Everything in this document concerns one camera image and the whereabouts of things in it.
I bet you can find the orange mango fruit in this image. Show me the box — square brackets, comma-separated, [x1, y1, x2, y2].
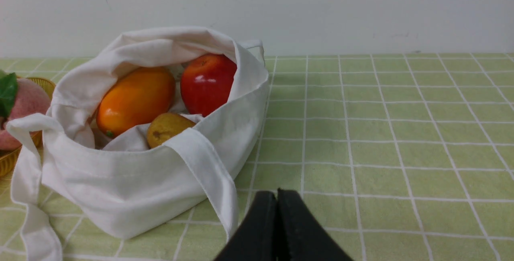
[96, 67, 176, 138]

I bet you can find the pink peach with leaf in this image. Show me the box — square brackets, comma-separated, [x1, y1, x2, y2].
[0, 70, 50, 151]

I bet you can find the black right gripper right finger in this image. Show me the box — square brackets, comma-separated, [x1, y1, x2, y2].
[277, 189, 352, 261]

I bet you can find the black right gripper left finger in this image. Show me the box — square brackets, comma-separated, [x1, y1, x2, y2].
[215, 191, 277, 261]

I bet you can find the brown kiwi fruit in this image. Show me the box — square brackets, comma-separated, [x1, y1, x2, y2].
[146, 112, 196, 148]

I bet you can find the yellow wire fruit basket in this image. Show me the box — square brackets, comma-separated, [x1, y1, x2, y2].
[0, 77, 56, 179]

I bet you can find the red apple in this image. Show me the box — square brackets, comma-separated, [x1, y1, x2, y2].
[180, 53, 237, 117]

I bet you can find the white cloth bag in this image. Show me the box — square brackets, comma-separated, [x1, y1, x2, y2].
[6, 27, 269, 261]

